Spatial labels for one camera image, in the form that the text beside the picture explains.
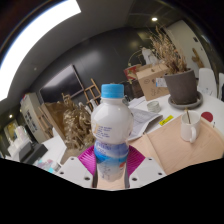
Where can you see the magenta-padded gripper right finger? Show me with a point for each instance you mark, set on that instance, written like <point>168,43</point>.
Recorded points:
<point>146,170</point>

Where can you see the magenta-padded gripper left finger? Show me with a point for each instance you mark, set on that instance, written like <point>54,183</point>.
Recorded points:
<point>75,170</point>

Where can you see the white blue-capped drink bottle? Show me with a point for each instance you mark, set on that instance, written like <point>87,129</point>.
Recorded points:
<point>111,123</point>

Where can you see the colourful booklet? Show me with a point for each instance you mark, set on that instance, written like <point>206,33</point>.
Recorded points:
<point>48,166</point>

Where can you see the light wooden drawing board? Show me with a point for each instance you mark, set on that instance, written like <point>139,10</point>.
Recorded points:
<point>173,151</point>

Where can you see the black desk device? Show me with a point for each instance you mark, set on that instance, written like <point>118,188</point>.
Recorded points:
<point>33,154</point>

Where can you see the open printed booklet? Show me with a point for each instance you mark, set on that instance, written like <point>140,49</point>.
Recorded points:
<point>143,120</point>

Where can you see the yellow tag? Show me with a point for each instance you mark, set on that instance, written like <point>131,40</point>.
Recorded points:
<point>166,120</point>

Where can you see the white ceramic mug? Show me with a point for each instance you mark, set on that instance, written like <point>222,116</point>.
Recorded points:
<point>190,128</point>

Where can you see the small round white tin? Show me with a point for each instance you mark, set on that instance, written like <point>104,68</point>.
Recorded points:
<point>154,106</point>

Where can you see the white cabinet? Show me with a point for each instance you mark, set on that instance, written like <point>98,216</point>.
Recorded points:
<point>33,116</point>

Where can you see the golden stirring stick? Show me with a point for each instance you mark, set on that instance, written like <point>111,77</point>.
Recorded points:
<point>188,116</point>

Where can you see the grey plant saucer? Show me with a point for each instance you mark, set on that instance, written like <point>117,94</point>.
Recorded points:
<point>185,106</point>

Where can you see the wooden easel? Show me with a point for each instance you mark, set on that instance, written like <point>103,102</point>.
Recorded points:
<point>91,93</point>

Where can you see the flat round red coaster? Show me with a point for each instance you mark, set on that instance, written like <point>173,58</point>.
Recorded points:
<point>207,116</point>

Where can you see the brown cardboard box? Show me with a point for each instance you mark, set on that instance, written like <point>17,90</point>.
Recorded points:
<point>151,81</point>

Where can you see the grey pot with dried plant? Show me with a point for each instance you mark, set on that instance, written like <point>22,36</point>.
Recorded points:
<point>181,86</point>

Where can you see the white plaster statue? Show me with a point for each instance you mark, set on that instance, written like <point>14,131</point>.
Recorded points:
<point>149,56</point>

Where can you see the long ceiling light strip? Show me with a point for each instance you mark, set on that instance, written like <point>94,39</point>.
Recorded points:
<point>30,40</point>

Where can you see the round ceiling light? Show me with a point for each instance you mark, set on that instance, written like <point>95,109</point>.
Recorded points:
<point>154,19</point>

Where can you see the dark wall board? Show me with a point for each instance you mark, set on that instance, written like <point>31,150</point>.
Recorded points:
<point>60,85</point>

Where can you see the wooden wall figure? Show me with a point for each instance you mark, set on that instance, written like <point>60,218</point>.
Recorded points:
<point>197,59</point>

